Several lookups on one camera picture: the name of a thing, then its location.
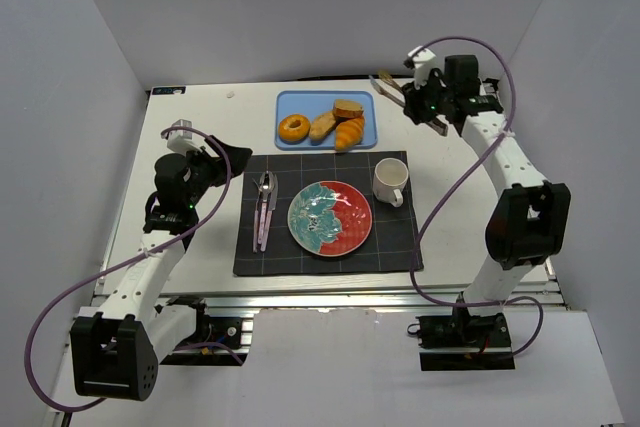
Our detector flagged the pink handled spoon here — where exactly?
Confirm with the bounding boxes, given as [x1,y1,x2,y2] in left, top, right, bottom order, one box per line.
[258,171,274,247]

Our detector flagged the blue plastic tray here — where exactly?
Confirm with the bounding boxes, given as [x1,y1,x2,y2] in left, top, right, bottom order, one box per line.
[274,90,378,151]

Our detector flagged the teal and red plate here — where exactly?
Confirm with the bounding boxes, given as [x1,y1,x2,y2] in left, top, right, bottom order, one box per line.
[287,181,373,258]

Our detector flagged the golden croissant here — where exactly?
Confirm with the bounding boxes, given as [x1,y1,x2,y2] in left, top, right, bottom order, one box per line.
[334,116,366,152]

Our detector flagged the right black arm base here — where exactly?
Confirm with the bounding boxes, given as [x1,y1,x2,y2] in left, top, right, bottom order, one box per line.
[407,314,515,372]

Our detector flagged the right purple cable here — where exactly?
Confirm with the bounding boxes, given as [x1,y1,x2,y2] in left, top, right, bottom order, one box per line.
[408,36,545,361]

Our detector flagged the pink handled knife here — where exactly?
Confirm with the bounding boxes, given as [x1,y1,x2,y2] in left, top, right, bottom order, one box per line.
[259,171,279,252]

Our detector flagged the pink handled fork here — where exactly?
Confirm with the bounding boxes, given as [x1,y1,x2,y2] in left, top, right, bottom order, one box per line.
[252,174,268,253]

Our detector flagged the dark checked placemat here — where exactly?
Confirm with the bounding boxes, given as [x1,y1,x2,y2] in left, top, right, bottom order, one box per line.
[233,151,418,277]

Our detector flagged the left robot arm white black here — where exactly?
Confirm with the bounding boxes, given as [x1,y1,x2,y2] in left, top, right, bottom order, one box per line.
[70,131,252,401]

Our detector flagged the sliced round bread loaf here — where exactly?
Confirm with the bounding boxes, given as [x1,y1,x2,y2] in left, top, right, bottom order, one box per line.
[332,99,364,120]

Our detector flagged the left blue corner label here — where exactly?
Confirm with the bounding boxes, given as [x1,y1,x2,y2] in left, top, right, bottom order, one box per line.
[151,86,186,96]

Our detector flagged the white ceramic mug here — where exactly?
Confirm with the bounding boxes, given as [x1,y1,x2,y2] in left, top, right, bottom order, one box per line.
[372,158,409,208]

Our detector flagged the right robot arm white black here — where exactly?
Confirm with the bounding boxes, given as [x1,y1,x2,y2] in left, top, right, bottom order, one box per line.
[403,55,571,336]

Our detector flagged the purple cable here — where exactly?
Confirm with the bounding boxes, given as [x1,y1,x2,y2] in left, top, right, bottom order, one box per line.
[408,36,545,361]
[23,126,245,413]

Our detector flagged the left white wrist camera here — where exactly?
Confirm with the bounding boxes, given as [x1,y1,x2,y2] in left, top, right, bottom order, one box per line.
[161,119,199,156]

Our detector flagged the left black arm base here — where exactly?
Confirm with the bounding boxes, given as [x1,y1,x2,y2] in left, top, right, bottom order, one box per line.
[161,296,247,367]

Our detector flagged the orange donut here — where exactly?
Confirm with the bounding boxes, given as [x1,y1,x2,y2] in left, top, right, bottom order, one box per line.
[277,114,311,143]

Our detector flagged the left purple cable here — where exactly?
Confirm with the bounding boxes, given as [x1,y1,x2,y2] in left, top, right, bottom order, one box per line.
[23,126,245,413]

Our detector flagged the metal tongs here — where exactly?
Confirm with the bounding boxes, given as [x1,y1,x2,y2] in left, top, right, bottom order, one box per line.
[369,70,448,137]

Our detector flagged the long tan bread roll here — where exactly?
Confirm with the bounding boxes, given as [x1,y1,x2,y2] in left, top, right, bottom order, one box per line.
[309,110,338,143]

